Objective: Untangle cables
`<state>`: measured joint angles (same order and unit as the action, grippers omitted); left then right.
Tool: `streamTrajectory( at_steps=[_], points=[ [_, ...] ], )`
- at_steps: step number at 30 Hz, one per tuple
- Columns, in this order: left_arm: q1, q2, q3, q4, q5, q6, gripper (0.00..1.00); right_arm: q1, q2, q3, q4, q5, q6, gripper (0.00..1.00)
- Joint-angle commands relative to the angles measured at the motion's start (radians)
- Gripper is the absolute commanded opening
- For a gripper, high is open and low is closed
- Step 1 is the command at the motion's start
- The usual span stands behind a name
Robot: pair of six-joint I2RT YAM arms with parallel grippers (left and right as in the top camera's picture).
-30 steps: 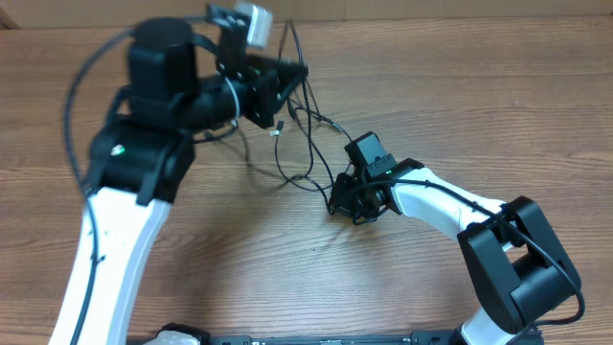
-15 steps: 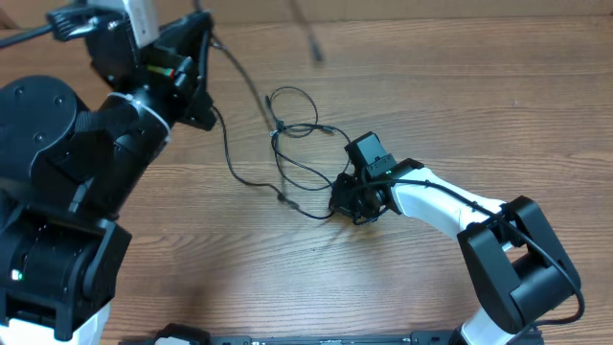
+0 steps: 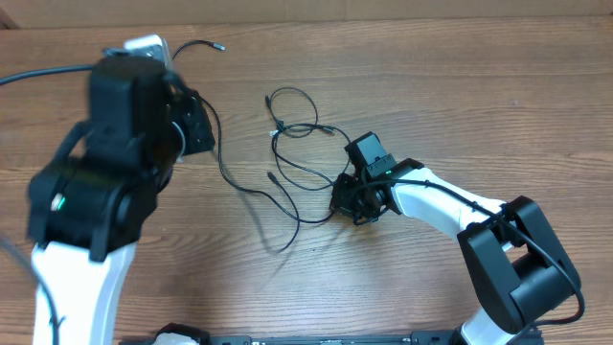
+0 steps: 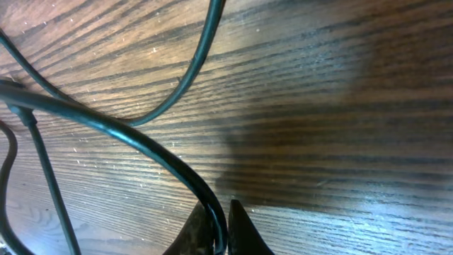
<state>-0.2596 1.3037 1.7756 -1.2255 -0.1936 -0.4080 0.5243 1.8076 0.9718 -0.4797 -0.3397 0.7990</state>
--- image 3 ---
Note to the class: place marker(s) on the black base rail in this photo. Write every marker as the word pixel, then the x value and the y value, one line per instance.
pixel 325 339

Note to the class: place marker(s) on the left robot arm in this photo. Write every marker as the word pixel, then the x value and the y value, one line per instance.
pixel 89 204

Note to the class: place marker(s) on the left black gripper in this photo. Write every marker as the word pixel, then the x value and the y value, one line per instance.
pixel 192 110

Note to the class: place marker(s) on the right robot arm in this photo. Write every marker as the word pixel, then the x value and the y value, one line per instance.
pixel 521 274

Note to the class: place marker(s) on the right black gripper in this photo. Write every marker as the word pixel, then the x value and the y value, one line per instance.
pixel 344 197

